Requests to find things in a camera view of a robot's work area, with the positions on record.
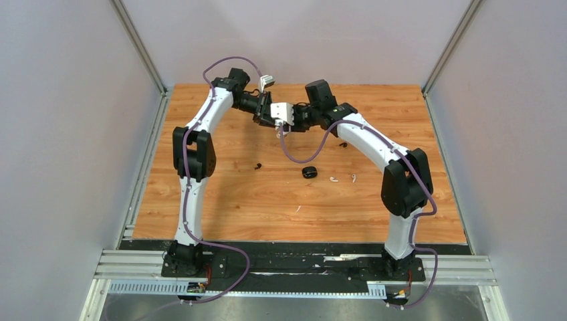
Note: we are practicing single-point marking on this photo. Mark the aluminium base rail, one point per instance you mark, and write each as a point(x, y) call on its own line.
point(451, 270)

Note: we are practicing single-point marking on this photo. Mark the black earbud charging case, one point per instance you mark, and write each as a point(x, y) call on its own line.
point(309, 172)

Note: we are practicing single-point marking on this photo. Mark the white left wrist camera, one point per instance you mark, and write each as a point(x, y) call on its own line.
point(265, 81)

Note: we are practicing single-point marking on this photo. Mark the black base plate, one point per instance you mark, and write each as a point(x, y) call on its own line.
point(227, 267)

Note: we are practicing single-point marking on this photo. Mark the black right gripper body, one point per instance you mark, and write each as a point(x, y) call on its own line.
point(304, 118)

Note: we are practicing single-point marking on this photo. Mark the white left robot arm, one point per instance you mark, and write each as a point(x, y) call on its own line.
point(195, 160)

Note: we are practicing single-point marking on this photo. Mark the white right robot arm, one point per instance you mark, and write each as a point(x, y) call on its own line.
point(406, 187)

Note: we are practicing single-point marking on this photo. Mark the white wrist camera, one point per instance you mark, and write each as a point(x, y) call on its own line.
point(265, 81)
point(282, 113)

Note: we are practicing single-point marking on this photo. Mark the left aluminium frame post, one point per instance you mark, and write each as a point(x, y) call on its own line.
point(138, 44)

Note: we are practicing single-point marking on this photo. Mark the aluminium frame post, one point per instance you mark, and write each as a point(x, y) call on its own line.
point(458, 33)
point(138, 44)

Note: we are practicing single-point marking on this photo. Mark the right aluminium frame post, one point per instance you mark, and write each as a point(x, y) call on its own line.
point(458, 33)

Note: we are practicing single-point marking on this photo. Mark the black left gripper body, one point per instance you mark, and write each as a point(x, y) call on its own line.
point(259, 117)

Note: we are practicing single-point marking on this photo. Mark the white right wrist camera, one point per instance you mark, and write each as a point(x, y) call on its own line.
point(282, 113)

